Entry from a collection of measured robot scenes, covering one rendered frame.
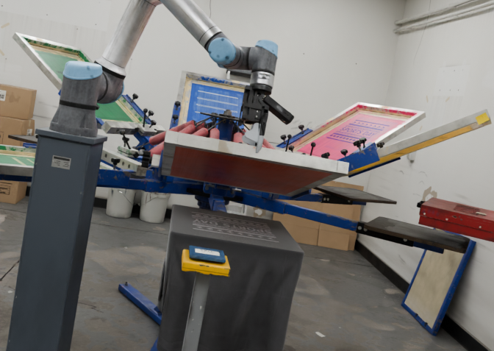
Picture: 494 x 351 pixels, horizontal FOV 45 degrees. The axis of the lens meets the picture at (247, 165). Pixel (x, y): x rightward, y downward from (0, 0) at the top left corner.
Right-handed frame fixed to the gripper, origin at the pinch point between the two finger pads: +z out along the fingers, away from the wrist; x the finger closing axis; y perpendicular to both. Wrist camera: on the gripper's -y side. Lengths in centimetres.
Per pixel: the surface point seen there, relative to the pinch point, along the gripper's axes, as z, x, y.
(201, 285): 42.8, 13.1, 12.2
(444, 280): 25, -242, -190
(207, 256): 34.8, 17.7, 12.2
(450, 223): 5, -61, -97
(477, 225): 5, -55, -106
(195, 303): 48, 12, 13
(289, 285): 40.2, -15.5, -19.1
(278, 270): 35.7, -14.6, -14.5
